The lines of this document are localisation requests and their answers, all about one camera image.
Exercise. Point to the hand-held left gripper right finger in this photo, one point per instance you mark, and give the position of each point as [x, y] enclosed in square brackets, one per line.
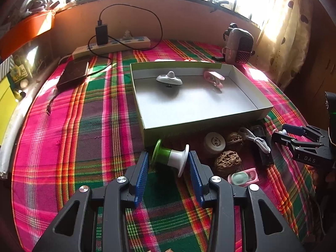
[195, 178]

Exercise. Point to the dark window latch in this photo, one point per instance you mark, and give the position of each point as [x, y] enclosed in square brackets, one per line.
[218, 6]

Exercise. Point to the black charger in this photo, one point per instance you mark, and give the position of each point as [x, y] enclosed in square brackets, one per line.
[101, 35]

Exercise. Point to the pink plastic clip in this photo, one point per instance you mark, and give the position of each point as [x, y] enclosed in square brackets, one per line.
[214, 76]

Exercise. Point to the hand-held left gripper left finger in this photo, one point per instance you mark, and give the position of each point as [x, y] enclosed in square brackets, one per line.
[141, 173]

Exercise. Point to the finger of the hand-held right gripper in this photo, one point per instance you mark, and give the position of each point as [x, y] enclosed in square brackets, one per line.
[291, 128]
[282, 137]

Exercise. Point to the brown wrinkled walnut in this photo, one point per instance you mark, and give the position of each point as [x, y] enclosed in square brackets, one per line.
[227, 162]
[234, 139]

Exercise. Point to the black rectangular case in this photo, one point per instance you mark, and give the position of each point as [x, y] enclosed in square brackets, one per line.
[263, 158]

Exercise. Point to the cream dotted curtain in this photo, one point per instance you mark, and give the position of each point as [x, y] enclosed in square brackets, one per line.
[288, 31]

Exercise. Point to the white smiley face toy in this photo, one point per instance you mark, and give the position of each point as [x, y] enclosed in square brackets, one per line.
[168, 78]

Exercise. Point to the black power bank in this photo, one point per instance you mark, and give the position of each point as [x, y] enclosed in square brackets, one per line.
[73, 73]

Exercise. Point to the pink green plaid blanket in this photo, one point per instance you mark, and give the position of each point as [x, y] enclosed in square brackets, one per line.
[78, 136]

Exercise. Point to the green and white spool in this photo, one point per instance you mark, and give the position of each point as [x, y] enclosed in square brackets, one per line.
[168, 155]

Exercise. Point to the white power strip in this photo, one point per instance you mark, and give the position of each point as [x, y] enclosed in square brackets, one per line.
[126, 43]

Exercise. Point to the yellow board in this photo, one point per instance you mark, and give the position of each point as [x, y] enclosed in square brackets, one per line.
[6, 110]

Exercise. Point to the pink and mint holder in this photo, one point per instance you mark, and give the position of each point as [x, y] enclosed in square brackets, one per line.
[239, 178]

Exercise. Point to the white cardboard box green sides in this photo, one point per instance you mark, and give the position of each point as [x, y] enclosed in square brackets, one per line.
[189, 102]

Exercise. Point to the small pale figurine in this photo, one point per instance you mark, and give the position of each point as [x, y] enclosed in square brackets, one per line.
[127, 34]

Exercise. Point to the pale green plant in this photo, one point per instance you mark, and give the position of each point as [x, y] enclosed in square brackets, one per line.
[39, 1]

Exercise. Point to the white plastic pipe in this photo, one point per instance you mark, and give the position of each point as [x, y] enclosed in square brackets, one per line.
[10, 147]

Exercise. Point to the grey heater with red net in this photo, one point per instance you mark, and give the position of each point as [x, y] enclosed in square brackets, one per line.
[239, 44]

